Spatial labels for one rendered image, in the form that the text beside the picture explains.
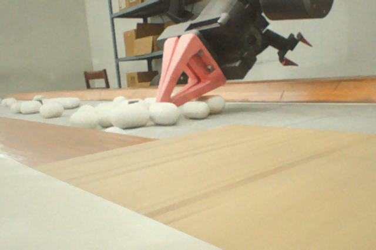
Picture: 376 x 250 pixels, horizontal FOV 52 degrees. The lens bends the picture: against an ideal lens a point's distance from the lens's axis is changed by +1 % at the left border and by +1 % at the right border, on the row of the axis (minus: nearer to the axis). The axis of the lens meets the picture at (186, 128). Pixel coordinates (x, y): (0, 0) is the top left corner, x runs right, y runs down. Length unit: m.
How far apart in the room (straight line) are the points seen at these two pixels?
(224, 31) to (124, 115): 0.13
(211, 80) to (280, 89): 0.13
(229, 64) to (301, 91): 0.12
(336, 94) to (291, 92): 0.06
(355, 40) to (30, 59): 3.98
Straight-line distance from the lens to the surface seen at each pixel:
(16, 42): 5.35
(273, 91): 0.51
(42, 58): 5.41
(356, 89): 0.45
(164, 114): 0.35
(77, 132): 0.18
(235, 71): 0.40
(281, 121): 0.34
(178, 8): 1.84
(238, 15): 0.43
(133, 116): 0.36
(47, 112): 0.57
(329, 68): 2.71
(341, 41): 2.67
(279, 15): 0.44
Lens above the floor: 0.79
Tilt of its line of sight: 8 degrees down
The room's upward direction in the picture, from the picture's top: 5 degrees counter-clockwise
